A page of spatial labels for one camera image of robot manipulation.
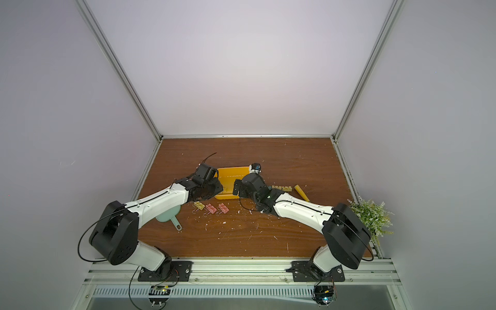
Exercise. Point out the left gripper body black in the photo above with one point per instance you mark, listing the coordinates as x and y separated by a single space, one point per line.
212 190

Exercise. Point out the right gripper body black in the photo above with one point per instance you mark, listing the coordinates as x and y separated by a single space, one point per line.
239 187

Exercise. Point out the yellow plastic storage box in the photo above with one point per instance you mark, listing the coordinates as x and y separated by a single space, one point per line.
227 177

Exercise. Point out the pink binder clip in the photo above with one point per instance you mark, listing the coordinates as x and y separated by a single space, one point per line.
222 209
210 209

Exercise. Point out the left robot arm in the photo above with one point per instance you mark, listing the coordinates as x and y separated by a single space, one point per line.
115 234

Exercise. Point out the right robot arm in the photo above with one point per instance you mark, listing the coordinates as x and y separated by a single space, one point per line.
347 238

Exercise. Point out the left controller board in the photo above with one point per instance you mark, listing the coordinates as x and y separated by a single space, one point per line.
158 296

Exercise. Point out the controller board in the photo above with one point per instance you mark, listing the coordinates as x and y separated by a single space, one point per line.
158 296
324 295

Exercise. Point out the small potted green plant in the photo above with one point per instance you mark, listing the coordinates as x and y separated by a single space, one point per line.
376 217

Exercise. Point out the right controller board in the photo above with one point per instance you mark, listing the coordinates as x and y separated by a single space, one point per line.
324 295

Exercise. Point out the yellow handled garden fork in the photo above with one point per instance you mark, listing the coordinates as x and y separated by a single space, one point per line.
302 194

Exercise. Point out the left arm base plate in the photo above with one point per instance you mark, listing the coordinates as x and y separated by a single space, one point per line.
173 271

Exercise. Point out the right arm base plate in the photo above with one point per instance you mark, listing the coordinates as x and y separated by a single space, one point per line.
308 272

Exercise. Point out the aluminium front rail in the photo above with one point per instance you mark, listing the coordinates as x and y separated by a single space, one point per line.
275 271

